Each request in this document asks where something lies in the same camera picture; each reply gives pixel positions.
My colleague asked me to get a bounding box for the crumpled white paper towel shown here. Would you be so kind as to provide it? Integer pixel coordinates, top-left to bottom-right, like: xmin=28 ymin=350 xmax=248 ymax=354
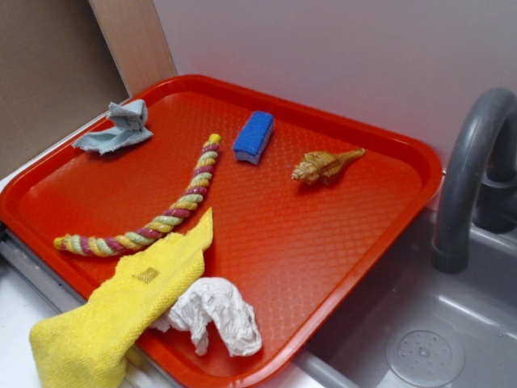
xmin=150 ymin=277 xmax=263 ymax=356

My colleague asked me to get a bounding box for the blue sponge block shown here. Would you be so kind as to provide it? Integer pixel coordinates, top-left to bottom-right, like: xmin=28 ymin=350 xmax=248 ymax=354
xmin=232 ymin=112 xmax=274 ymax=166

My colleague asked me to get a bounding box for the multicolour twisted rope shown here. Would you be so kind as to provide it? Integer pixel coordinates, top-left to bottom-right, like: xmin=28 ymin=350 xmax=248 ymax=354
xmin=53 ymin=133 xmax=223 ymax=258

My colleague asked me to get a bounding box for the red plastic tray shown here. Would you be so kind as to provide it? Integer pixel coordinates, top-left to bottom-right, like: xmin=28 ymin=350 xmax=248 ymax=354
xmin=1 ymin=75 xmax=442 ymax=387

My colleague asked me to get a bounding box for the yellow towel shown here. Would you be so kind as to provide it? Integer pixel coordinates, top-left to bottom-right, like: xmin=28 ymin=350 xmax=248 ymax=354
xmin=29 ymin=209 xmax=213 ymax=387

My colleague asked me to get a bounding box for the tan spiral seashell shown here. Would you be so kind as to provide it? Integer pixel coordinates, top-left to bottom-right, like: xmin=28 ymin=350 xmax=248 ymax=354
xmin=291 ymin=149 xmax=366 ymax=186

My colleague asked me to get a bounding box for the grey toy sink basin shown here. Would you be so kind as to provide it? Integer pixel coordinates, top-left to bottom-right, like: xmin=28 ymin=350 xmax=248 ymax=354
xmin=295 ymin=210 xmax=516 ymax=387

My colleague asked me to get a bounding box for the light blue cloth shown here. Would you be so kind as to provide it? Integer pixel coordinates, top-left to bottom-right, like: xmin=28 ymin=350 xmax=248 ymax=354
xmin=73 ymin=99 xmax=153 ymax=155

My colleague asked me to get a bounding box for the wooden board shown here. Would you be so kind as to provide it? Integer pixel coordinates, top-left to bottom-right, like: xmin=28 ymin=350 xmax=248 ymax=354
xmin=90 ymin=0 xmax=177 ymax=96

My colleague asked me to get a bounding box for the grey plastic faucet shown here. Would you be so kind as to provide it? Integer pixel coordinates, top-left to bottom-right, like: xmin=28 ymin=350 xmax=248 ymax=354
xmin=432 ymin=88 xmax=516 ymax=273

